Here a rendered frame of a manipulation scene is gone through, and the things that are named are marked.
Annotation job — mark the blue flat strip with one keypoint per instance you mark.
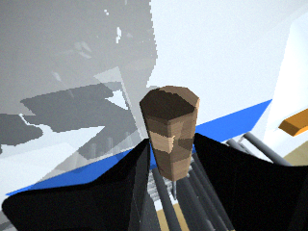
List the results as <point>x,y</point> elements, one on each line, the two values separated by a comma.
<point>219,129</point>

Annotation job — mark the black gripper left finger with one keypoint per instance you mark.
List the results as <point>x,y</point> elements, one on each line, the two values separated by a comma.
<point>112,202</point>

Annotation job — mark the brown flat bar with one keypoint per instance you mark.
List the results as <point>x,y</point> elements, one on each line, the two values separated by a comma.
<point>295,124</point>

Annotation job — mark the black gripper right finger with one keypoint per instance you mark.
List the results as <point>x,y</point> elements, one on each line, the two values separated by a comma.
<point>256,194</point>

